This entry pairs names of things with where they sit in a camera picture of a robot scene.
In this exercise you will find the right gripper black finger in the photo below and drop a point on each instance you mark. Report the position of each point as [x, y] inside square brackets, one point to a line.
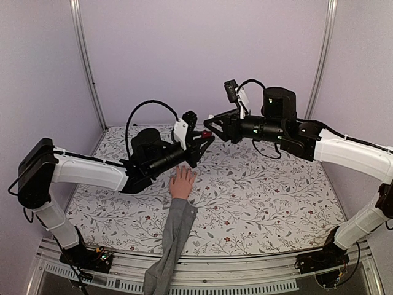
[223, 118]
[220, 131]

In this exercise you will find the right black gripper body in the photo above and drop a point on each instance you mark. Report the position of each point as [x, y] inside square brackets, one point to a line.
[236, 134]

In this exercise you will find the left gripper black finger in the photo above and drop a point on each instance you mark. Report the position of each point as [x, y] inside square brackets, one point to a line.
[199, 148]
[196, 136]

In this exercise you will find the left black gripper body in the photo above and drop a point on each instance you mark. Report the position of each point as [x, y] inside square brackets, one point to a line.
[193, 149]

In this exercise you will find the red nail polish bottle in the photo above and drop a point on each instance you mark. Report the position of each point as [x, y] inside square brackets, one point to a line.
[206, 134]

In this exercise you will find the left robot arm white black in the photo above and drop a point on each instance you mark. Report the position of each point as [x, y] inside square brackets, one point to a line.
[47, 164]

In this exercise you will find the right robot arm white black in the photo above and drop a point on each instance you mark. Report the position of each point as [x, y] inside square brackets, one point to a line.
[312, 140]

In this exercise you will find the person's hand on table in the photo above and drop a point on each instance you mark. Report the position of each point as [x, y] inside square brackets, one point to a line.
[180, 185]

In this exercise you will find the floral patterned table cloth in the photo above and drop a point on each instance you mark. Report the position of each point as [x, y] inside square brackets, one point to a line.
[250, 200]

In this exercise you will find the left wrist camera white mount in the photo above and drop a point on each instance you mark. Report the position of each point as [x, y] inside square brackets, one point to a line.
[181, 128]

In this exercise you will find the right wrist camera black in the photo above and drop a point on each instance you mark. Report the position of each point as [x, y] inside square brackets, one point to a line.
[237, 95]

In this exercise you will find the front aluminium rail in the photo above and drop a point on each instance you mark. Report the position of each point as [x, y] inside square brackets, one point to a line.
[255, 274]

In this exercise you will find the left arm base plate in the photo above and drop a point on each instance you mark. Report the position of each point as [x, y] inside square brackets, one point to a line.
[98, 260]

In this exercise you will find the right aluminium frame post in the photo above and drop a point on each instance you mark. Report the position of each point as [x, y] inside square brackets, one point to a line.
[323, 56]

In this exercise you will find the aluminium frame post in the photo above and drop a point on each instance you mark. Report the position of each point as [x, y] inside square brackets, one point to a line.
[83, 51]
[323, 56]

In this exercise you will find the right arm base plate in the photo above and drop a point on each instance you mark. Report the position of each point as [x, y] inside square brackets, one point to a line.
[329, 266]

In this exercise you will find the left aluminium frame post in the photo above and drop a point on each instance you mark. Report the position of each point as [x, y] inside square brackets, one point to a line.
[83, 51]

